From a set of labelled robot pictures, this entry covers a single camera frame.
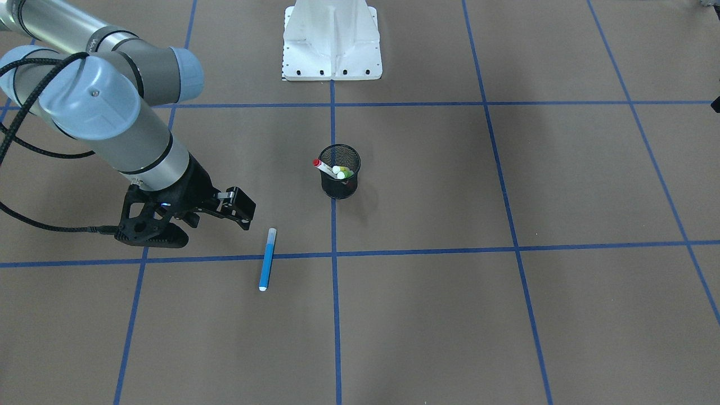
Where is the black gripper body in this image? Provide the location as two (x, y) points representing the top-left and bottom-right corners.
(150, 155), (219, 228)

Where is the blue marker pen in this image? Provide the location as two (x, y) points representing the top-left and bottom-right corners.
(259, 228), (277, 292)

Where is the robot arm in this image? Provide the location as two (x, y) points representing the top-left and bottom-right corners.
(2, 1), (255, 242)

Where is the red marker pen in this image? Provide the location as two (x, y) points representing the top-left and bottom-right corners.
(313, 159), (336, 178)

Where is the green marker pen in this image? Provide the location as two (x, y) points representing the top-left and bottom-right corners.
(331, 166), (355, 179)

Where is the black mesh pen cup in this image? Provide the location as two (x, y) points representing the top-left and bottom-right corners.
(313, 144), (362, 199)

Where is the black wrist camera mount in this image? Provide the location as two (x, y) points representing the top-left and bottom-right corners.
(114, 184), (190, 249)

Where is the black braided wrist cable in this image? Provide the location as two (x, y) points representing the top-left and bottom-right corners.
(0, 52), (122, 234)

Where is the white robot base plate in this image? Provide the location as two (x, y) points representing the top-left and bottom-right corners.
(281, 1), (383, 82)

